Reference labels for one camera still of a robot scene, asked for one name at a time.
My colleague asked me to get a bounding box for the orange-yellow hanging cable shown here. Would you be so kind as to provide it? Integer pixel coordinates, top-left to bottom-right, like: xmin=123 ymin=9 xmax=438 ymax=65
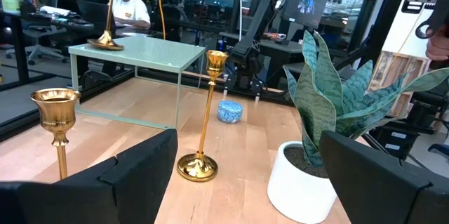
xmin=156 ymin=0 xmax=168 ymax=41

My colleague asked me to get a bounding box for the pale green metal shelf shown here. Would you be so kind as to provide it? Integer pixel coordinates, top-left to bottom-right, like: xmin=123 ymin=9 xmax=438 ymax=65
xmin=68 ymin=34 xmax=207 ymax=131

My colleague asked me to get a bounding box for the tall gold candle holder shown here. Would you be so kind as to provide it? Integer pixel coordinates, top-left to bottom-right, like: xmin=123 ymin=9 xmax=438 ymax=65
xmin=86 ymin=0 xmax=126 ymax=51
xmin=176 ymin=50 xmax=229 ymax=183

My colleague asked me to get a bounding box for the white round plant pot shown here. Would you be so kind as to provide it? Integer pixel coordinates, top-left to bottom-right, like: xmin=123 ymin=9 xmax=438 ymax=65
xmin=266 ymin=140 xmax=338 ymax=224

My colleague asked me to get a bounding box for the short gold candle holder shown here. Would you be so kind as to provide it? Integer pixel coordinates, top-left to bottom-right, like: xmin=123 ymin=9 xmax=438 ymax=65
xmin=29 ymin=88 xmax=82 ymax=181

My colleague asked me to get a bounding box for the white hanging cable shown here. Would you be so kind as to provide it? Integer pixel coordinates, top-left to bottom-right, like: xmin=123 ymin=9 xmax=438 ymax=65
xmin=238 ymin=0 xmax=244 ymax=42

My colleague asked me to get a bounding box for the person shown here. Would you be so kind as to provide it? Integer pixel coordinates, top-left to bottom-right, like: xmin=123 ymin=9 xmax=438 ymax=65
xmin=107 ymin=0 xmax=152 ymax=30

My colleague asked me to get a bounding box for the black handheld device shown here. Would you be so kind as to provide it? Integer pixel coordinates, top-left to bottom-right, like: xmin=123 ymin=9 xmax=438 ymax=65
xmin=406 ymin=0 xmax=449 ymax=41

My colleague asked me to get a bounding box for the person's hand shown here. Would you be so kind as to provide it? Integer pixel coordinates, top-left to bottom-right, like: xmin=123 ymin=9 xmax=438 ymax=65
xmin=424 ymin=23 xmax=449 ymax=62

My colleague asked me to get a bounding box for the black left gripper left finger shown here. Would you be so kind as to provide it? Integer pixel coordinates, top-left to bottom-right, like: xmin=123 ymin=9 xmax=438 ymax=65
xmin=0 ymin=128 xmax=179 ymax=224

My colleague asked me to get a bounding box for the light blue patterned candle tin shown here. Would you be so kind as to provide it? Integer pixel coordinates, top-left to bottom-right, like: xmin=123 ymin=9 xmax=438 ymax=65
xmin=217 ymin=99 xmax=244 ymax=124

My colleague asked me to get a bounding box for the wooden crate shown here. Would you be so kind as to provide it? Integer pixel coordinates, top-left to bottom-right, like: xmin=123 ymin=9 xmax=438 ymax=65
xmin=366 ymin=50 xmax=433 ymax=119

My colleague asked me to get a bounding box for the black laptop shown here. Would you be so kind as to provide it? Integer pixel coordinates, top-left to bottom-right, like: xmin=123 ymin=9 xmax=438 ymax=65
xmin=76 ymin=0 xmax=110 ymax=25

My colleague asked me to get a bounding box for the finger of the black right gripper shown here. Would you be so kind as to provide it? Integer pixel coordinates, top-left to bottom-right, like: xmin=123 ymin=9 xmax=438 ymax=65
xmin=254 ymin=77 xmax=263 ymax=105
xmin=222 ymin=73 xmax=232 ymax=100

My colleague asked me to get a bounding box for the black equipment case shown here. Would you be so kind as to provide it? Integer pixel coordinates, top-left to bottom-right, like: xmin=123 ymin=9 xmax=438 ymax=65
xmin=368 ymin=125 xmax=422 ymax=162

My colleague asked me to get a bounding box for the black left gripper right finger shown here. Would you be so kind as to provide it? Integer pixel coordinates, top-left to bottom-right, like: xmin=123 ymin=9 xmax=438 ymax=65
xmin=319 ymin=130 xmax=449 ymax=224

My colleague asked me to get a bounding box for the black office desk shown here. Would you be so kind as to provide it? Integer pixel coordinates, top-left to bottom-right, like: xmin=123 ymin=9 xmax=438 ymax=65
xmin=0 ymin=8 xmax=155 ymax=84

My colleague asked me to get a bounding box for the green snake plant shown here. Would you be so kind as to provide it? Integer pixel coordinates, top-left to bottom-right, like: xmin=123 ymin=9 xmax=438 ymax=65
xmin=282 ymin=29 xmax=449 ymax=169

